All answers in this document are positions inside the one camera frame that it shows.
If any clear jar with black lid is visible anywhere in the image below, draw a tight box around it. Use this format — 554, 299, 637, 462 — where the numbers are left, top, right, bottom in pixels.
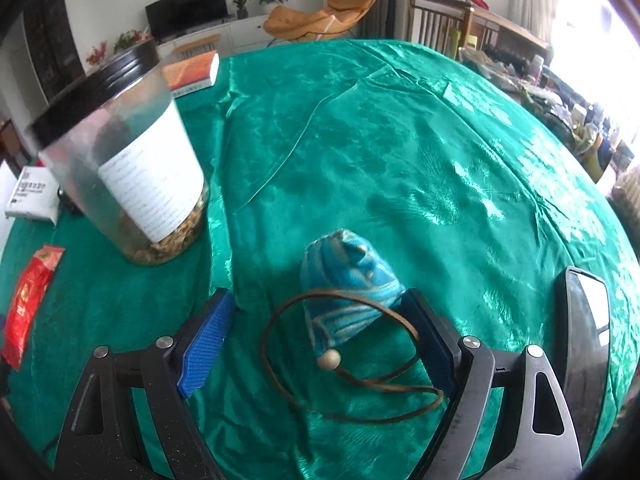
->
26, 39, 210, 266

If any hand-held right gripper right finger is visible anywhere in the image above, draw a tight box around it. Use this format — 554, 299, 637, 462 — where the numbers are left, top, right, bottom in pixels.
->
397, 287, 583, 480

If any potted plant with red flowers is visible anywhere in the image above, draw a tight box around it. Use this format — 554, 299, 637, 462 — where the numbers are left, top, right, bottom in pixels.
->
114, 30, 153, 53

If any black television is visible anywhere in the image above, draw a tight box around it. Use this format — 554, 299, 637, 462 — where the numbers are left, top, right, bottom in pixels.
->
145, 0, 228, 41

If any small wooden stool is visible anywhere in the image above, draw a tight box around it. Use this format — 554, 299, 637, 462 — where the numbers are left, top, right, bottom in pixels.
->
172, 34, 222, 58

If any orange book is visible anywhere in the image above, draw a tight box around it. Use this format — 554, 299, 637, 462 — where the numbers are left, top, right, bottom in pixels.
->
162, 51, 221, 98

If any wooden chair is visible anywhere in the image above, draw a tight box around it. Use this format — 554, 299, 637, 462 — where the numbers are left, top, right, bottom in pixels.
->
409, 0, 553, 68

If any black tall cabinet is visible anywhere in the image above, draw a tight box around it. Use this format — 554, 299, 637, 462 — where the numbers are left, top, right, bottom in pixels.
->
22, 0, 83, 103

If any white wet wipes pack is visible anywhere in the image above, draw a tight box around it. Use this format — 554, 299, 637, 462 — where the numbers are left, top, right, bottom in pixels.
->
5, 165, 62, 226

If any blue drawstring pouch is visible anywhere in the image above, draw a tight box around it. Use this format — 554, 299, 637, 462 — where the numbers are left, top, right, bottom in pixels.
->
260, 229, 446, 422

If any orange lounge chair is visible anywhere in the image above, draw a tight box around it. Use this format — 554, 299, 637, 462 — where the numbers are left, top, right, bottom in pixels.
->
262, 0, 382, 43

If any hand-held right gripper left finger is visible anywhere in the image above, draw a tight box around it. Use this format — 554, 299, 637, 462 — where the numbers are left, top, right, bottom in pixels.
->
52, 287, 237, 480

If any white television cabinet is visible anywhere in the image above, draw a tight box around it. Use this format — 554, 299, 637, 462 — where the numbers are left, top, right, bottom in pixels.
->
155, 14, 273, 58

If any red foil packet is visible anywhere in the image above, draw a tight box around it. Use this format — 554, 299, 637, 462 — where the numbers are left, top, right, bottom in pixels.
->
0, 245, 67, 372

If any green satin tablecloth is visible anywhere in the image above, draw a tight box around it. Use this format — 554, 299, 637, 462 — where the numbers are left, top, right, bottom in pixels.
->
0, 39, 640, 480

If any cluttered side table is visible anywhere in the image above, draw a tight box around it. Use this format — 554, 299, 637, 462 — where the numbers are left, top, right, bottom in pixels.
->
460, 45, 640, 186

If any black smartphone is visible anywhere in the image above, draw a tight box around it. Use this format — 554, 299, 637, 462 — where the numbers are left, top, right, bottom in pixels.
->
555, 266, 612, 461

